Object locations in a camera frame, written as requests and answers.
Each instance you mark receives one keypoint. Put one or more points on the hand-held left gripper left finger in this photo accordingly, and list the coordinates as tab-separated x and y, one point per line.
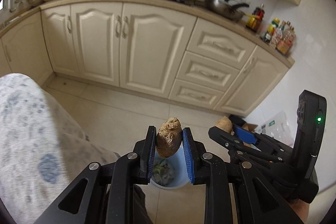
151	158

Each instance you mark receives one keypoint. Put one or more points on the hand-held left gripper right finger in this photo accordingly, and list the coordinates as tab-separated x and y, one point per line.
189	158

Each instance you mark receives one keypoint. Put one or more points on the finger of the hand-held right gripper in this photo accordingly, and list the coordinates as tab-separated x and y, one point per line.
223	138
245	133

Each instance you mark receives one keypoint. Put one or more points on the light blue trash bin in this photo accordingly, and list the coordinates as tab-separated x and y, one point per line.
179	163

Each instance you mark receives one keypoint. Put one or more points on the brown paper ball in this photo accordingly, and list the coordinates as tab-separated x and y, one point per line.
224	123
168	137

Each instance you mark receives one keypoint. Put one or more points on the person's right forearm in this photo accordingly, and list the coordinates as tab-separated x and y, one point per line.
304	213

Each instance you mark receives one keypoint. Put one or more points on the cardboard box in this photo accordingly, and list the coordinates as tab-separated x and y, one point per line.
249	127

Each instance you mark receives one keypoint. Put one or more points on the dark bag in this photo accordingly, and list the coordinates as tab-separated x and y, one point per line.
237	119

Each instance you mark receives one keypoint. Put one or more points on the grey green crumpled wrapper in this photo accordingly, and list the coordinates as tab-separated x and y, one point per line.
165	172

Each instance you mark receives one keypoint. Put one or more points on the clear plastic packaging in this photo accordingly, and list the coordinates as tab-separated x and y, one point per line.
278	127

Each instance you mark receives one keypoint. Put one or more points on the person's dark trouser leg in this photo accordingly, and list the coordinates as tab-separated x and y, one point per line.
140	203

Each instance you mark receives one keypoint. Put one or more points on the small cream cabinet drawer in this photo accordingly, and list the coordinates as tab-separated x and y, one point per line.
197	94

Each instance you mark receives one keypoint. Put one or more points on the medium cream cabinet drawer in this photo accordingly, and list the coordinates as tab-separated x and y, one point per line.
207	71

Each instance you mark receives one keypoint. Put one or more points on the large cream cabinet drawer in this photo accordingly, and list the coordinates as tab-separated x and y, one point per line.
220	43

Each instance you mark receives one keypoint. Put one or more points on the clear seasoning bottle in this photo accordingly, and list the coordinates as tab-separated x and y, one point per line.
279	35
287	41

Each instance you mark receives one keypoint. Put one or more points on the green capped sauce bottle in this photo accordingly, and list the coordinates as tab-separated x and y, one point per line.
270	31

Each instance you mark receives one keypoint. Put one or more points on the yellow condiment container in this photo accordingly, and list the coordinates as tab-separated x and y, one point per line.
253	23

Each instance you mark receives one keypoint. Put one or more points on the grey patterned cloth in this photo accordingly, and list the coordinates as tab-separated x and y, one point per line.
31	134

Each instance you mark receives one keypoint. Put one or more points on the dark bottle with red label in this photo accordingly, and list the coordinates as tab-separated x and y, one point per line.
258	11

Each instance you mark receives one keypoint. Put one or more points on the steel frying pan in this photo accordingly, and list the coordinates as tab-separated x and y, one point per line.
225	10

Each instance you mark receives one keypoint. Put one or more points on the cream lower kitchen cabinet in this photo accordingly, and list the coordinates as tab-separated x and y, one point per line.
99	43

